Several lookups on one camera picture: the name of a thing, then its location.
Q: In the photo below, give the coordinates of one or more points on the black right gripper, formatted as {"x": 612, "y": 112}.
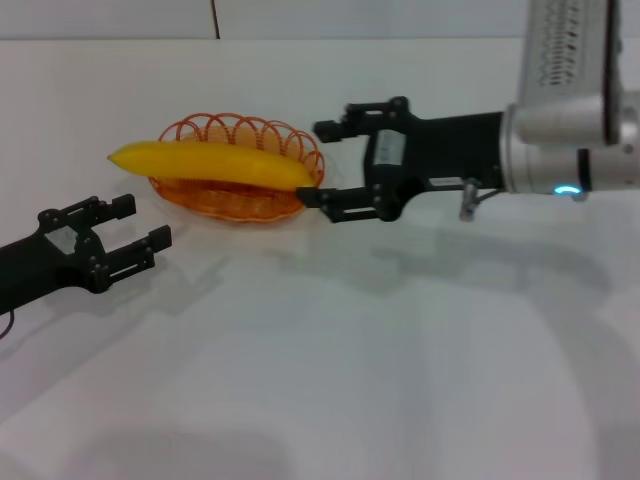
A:
{"x": 440, "y": 155}

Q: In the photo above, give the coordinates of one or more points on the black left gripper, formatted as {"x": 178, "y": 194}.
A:
{"x": 40, "y": 265}

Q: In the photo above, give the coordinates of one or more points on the yellow banana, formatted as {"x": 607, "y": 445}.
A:
{"x": 210, "y": 162}

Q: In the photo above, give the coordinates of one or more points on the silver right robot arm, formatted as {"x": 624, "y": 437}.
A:
{"x": 560, "y": 140}

